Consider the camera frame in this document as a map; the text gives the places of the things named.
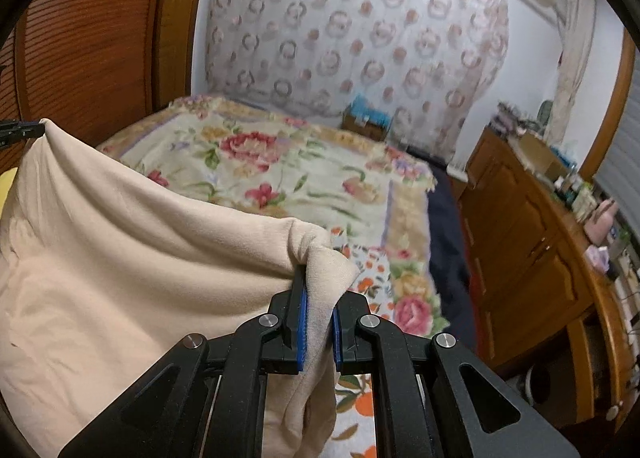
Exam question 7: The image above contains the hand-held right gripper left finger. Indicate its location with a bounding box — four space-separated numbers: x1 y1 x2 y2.
57 263 308 458

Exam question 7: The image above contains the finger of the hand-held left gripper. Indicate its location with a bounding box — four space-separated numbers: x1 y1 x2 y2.
0 119 45 146

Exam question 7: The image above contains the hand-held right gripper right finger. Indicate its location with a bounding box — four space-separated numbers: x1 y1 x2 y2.
331 290 583 458

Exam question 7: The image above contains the pale pink printed t-shirt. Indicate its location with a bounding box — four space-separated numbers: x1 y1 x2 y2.
0 118 361 458

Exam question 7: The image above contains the stack of folded clothes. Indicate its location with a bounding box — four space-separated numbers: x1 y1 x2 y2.
492 100 541 136

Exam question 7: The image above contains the dark blue bedsheet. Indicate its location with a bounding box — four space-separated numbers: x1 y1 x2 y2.
405 148 481 354

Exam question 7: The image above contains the floral blanket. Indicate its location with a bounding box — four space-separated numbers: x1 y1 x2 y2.
95 94 451 339

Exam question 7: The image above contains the wooden cabinet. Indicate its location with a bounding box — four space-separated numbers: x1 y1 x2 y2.
457 125 640 429

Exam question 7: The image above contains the cardboard box with blue bags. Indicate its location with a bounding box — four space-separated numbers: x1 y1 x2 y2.
341 95 393 141

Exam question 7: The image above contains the pink tissue pack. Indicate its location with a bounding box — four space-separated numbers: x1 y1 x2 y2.
584 244 613 273

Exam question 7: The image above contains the flat cardboard box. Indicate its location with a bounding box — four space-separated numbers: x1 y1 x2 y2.
507 130 571 179

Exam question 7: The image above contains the row of cosmetic bottles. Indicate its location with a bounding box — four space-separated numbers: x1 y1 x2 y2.
552 173 598 221

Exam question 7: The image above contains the pink kettle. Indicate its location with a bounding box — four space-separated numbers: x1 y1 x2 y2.
585 198 621 244

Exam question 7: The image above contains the circle print curtain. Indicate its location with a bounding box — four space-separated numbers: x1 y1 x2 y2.
204 0 511 164

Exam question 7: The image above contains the grey window blind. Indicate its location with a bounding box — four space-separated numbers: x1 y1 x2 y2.
592 83 640 219

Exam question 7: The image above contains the floral window drape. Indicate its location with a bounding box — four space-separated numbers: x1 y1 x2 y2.
555 0 598 119

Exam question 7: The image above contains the wooden window frame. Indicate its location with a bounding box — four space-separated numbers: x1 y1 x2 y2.
582 30 638 179

